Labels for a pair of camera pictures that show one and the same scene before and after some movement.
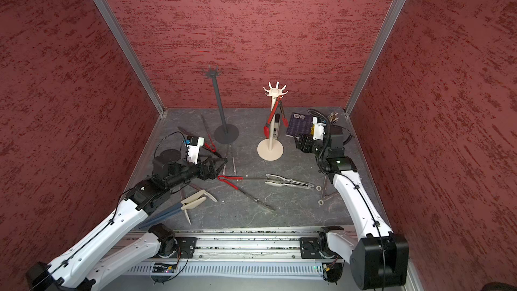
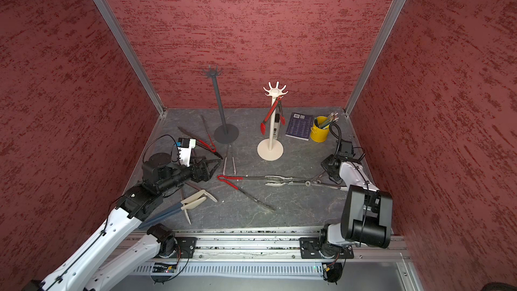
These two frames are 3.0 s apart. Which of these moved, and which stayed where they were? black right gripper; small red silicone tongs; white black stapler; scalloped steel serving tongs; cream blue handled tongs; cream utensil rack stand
Moved: black right gripper; small red silicone tongs
Stayed: cream utensil rack stand; white black stapler; cream blue handled tongs; scalloped steel serving tongs
